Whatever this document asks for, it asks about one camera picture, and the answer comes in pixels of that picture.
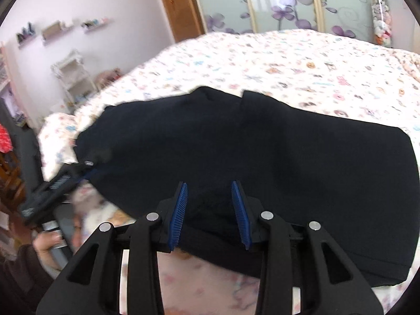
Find black pants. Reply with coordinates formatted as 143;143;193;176
74;87;419;287

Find person left hand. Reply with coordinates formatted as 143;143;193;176
32;232;62;270

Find red patterned cloth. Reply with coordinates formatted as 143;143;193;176
0;125;13;154

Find white storage rack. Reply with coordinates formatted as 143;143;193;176
51;49;99;110

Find pink plush toy pile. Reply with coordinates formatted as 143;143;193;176
95;67;122;90

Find teddy bear print blanket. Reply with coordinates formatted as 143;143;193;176
39;30;419;314

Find brown wooden door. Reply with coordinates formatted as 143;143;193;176
162;0;205;43

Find clear tube of plush toys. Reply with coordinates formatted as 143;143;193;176
371;0;392;48

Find frosted glass sliding wardrobe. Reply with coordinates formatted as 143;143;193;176
197;0;374;42

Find white wall shelf far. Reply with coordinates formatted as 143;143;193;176
41;21;74;44

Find white wall shelf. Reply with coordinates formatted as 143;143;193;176
80;18;110;33
41;21;74;44
16;22;37;48

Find white wall shelf near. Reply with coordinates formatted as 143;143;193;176
80;18;110;33

